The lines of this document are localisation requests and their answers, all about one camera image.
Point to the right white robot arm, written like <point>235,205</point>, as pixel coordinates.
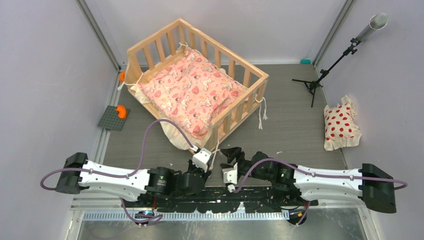
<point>368,184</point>

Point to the grey building block plate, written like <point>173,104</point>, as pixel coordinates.
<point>110,121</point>

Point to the microphone on black stand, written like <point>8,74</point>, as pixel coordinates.
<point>377,22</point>

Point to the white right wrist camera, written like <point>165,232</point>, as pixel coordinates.
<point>229,176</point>

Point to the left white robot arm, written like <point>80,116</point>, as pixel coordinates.
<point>81,174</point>

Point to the small teal block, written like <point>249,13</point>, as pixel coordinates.
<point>305,61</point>

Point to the wooden slatted pet bed frame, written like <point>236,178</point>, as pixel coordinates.
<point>153,53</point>

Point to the orange and green toy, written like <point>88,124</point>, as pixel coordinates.
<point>122,76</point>

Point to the orange arch toy block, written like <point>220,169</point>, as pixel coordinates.
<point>121,112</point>

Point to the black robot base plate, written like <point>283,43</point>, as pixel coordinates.
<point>255,199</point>

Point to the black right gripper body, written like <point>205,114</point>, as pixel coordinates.
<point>243,163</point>

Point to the white strawberry print pillow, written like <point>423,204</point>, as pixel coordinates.
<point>340,130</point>

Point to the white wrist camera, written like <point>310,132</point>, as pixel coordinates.
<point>201,158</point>
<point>229,176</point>

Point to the pink unicorn print cushion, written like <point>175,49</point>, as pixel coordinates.
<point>199,103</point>

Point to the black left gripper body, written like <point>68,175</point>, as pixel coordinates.
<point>192,169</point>

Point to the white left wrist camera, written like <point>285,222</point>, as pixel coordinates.
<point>201,158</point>

